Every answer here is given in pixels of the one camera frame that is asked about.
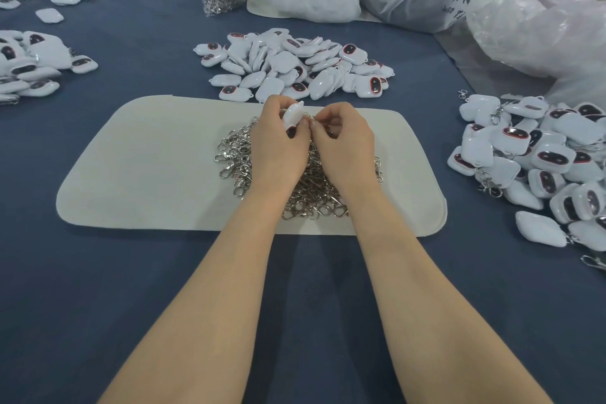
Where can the crumpled clear plastic bag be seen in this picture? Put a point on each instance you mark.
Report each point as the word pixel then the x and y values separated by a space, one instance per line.
pixel 544 32

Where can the person's right hand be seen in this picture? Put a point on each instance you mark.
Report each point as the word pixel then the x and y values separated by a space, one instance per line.
pixel 348 148

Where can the cream felt work mat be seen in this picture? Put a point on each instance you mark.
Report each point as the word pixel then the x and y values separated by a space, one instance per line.
pixel 137 164

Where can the white fob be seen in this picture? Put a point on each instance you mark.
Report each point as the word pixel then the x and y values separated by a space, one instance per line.
pixel 293 114

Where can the person's left hand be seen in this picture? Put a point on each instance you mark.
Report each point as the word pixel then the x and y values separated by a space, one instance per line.
pixel 276 153

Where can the person's right forearm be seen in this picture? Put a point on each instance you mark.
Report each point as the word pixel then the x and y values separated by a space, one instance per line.
pixel 436 304

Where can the person's left forearm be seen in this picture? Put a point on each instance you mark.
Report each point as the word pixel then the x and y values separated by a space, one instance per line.
pixel 208 304

